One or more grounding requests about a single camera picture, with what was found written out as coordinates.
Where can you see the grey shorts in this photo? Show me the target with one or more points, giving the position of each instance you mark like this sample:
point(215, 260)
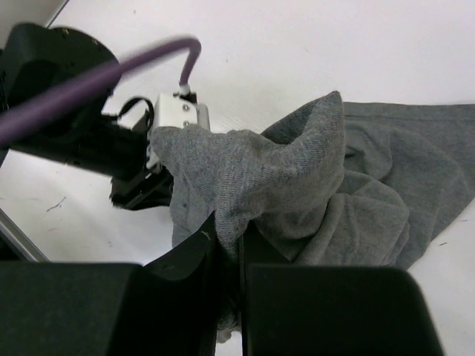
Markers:
point(332, 183)

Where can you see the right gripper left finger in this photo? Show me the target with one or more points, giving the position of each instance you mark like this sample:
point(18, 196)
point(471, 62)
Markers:
point(166, 307)

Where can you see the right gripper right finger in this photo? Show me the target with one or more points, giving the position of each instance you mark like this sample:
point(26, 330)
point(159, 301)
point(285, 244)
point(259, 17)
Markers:
point(309, 310)

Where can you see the aluminium table edge rail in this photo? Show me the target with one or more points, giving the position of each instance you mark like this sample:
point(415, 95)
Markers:
point(18, 242)

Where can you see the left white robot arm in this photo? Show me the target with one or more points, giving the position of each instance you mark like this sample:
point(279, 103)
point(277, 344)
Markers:
point(35, 59)

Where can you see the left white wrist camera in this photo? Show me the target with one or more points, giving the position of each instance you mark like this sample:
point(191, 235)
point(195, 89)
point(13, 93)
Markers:
point(174, 111)

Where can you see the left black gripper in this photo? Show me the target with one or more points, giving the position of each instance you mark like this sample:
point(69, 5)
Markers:
point(122, 153)

